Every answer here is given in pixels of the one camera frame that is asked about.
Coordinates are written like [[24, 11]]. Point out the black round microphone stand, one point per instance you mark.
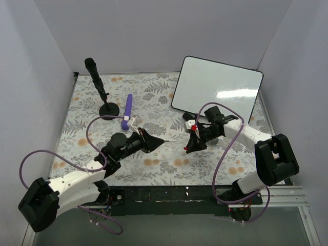
[[107, 108]]

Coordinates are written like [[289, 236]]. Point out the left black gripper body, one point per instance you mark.
[[144, 142]]

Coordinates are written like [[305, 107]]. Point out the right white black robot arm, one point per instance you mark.
[[274, 157]]

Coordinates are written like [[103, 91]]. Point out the floral patterned table mat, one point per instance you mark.
[[84, 133]]

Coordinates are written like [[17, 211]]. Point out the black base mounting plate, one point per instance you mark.
[[169, 202]]

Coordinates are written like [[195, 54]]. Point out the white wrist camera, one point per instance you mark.
[[130, 123], [190, 126]]

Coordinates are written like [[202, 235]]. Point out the black microphone on stand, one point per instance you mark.
[[92, 69]]

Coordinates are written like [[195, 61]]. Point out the purple microphone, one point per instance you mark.
[[127, 113]]

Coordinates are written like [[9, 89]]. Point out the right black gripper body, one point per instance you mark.
[[200, 136]]

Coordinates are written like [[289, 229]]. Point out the white whiteboard black frame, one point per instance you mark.
[[202, 81]]

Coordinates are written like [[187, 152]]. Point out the black microphone silver head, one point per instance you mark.
[[201, 127]]

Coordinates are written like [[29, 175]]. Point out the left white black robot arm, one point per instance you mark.
[[45, 200]]

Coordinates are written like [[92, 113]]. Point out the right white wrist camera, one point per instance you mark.
[[190, 126]]

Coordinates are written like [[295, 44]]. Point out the aluminium frame rail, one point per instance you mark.
[[277, 196]]

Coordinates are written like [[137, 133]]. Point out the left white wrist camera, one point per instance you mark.
[[130, 123]]

